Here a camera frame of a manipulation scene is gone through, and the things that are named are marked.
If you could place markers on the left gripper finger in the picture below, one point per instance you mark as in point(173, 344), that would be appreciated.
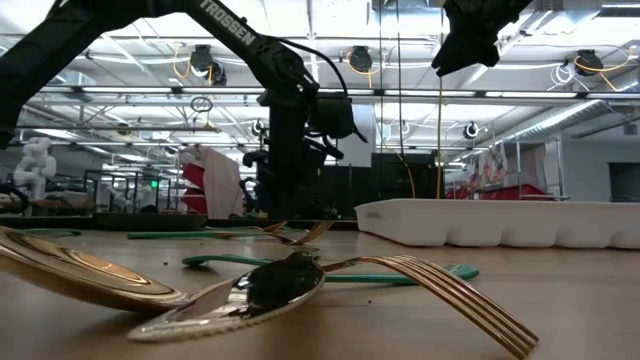
point(272, 185)
point(302, 185)

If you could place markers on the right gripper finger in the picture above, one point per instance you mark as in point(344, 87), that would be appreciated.
point(485, 59)
point(450, 61)

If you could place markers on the white cutlery tray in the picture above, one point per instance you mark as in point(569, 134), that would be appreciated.
point(500, 222)

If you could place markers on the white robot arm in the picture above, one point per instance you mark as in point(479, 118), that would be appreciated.
point(35, 165)

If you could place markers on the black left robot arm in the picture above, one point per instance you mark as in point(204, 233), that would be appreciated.
point(230, 25)

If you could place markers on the small black ceiling reel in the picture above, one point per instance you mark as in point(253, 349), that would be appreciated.
point(258, 127)
point(470, 131)

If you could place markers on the white and red cover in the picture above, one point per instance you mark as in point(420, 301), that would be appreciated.
point(220, 180)

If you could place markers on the black partition panels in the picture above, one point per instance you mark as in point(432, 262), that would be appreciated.
point(390, 185)

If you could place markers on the colourful poster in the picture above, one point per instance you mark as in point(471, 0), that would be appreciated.
point(492, 167)

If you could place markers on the metal shelf rack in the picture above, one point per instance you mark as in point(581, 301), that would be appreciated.
point(540, 160)

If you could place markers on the dark grey plate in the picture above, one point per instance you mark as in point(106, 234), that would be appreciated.
point(150, 222)

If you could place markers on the red table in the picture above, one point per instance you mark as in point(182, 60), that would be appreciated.
point(520, 191)

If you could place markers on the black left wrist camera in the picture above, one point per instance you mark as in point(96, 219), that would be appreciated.
point(332, 117)

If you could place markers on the dark wall screen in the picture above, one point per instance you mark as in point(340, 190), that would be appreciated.
point(625, 182)

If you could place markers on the black aluminium table frame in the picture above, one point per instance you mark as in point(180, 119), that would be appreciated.
point(60, 221)

